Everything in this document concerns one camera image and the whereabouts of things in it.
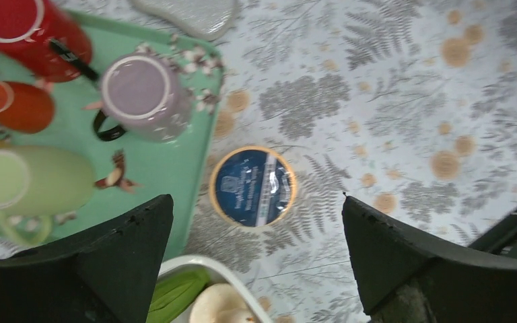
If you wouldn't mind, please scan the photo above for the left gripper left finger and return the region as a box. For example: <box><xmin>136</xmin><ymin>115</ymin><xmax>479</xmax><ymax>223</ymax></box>
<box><xmin>0</xmin><ymin>194</ymin><xmax>174</xmax><ymax>322</ymax></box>

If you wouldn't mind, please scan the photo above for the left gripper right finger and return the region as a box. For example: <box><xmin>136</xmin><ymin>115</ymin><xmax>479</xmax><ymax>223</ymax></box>
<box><xmin>342</xmin><ymin>196</ymin><xmax>517</xmax><ymax>322</ymax></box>

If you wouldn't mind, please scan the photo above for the light green mug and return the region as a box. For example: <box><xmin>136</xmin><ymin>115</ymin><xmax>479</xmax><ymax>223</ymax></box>
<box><xmin>0</xmin><ymin>145</ymin><xmax>96</xmax><ymax>246</ymax></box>

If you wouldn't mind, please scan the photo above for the lilac mug black handle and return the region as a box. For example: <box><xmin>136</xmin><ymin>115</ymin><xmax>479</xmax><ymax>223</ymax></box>
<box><xmin>92</xmin><ymin>52</ymin><xmax>193</xmax><ymax>142</ymax></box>

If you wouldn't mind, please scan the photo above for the red mug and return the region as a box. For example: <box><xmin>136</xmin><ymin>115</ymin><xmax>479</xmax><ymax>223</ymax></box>
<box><xmin>0</xmin><ymin>0</ymin><xmax>93</xmax><ymax>83</ymax></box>

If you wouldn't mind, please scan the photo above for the toy green leafy vegetable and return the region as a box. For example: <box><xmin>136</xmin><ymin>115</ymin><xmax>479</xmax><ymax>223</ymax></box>
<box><xmin>146</xmin><ymin>268</ymin><xmax>210</xmax><ymax>323</ymax></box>

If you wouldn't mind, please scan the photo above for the green floral tray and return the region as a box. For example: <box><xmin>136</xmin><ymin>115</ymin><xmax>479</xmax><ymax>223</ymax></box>
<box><xmin>0</xmin><ymin>11</ymin><xmax>225</xmax><ymax>258</ymax></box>

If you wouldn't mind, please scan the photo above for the white vegetable tub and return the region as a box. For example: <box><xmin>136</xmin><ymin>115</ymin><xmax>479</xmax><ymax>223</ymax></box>
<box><xmin>156</xmin><ymin>255</ymin><xmax>272</xmax><ymax>322</ymax></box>

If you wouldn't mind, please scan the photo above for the toy mushroom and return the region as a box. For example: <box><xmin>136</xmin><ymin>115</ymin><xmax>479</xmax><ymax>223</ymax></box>
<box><xmin>189</xmin><ymin>283</ymin><xmax>259</xmax><ymax>323</ymax></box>

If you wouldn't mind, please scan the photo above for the round blue lid tin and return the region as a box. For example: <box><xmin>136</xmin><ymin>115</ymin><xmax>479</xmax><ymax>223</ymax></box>
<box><xmin>209</xmin><ymin>145</ymin><xmax>298</xmax><ymax>228</ymax></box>

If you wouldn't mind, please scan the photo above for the grey oval dish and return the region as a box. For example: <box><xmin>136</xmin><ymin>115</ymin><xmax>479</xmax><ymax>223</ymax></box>
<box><xmin>131</xmin><ymin>0</ymin><xmax>240</xmax><ymax>41</ymax></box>

